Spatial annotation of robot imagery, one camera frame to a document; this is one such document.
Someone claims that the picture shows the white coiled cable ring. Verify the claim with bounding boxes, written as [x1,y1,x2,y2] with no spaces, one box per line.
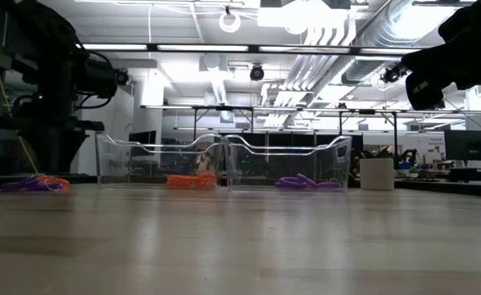
[218,11,242,34]

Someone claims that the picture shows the white pot with plant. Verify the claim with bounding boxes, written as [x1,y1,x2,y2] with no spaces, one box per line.
[358,146,396,191]

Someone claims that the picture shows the orange spiral keychain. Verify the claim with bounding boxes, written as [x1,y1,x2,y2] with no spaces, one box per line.
[193,171,219,191]
[49,179,72,193]
[38,175,70,186]
[165,175,198,191]

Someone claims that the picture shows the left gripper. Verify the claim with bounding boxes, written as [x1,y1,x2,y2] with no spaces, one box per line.
[16,98,106,173]

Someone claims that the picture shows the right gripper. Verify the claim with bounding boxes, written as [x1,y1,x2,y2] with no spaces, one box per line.
[402,39,481,111]

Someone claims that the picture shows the clear plastic bin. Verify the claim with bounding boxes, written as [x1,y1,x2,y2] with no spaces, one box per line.
[95,131,225,190]
[222,134,353,193]

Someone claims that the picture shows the black computer monitor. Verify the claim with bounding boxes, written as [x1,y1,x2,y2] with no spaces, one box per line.
[128,129,157,157]
[443,129,481,161]

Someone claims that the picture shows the purple spiral keychain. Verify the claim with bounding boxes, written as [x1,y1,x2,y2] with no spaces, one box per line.
[25,176,64,193]
[293,172,320,190]
[1,176,40,193]
[275,175,305,191]
[315,179,343,191]

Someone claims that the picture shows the black background workbench frame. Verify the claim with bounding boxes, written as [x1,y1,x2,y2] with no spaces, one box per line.
[141,104,401,173]

